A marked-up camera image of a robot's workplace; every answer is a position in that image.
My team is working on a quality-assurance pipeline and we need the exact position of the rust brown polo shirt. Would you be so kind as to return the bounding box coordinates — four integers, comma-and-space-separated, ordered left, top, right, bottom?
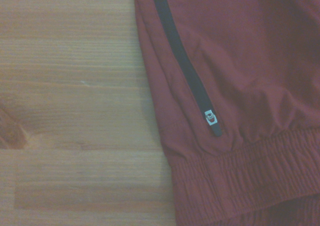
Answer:
132, 0, 320, 226

